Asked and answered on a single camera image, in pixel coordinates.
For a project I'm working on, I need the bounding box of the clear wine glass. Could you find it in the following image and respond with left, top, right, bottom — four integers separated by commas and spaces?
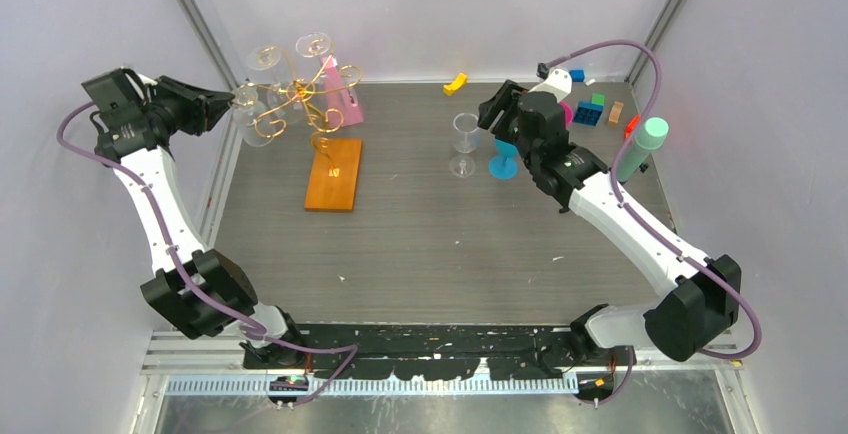
231, 85, 287, 148
246, 45, 292, 108
449, 113, 480, 178
295, 32, 334, 60

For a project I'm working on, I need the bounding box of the blue wine glass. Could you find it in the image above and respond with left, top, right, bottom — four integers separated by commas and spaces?
488, 139, 518, 180

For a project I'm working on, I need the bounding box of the pink wine glass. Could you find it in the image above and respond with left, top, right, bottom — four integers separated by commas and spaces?
560, 102, 574, 129

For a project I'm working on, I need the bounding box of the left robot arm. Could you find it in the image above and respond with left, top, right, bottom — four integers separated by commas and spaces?
82, 68, 307, 368

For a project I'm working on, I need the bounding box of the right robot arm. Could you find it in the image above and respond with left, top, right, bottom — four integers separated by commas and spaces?
478, 80, 742, 365

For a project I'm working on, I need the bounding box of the clear wine glass top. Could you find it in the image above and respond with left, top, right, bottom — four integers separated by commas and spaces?
295, 32, 334, 60

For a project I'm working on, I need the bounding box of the orange wooden rack base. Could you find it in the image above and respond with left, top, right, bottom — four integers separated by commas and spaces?
303, 138, 363, 213

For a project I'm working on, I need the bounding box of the yellow toy piece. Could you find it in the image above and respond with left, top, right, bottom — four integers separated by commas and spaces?
442, 72, 468, 97

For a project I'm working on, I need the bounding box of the blue toy block far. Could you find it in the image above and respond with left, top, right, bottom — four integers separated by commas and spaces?
569, 69, 586, 83

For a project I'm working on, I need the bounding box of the blue studded toy block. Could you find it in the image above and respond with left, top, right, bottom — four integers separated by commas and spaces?
573, 101, 604, 126

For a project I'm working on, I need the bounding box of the tan wooden block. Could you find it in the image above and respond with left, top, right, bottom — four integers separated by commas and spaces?
606, 101, 624, 126

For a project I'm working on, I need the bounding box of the red toy piece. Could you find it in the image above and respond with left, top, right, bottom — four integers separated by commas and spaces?
623, 115, 641, 142

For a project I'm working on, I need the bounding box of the mint green cylinder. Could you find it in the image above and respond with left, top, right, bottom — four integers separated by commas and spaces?
614, 117, 670, 184

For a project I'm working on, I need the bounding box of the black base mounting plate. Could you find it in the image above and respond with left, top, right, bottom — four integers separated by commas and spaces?
242, 321, 639, 383

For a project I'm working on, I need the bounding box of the gold wire glass rack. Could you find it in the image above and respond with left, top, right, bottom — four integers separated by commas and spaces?
235, 40, 363, 153

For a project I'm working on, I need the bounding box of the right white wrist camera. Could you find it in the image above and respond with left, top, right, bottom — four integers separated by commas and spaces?
530, 63, 573, 102

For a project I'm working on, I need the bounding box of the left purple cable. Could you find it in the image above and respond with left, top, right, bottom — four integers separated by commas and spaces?
56, 100, 360, 408

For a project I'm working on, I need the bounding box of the purple cable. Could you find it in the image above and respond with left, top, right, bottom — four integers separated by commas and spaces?
56, 100, 360, 408
547, 39, 764, 408

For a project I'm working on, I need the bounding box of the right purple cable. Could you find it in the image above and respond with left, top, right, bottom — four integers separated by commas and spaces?
547, 39, 764, 408

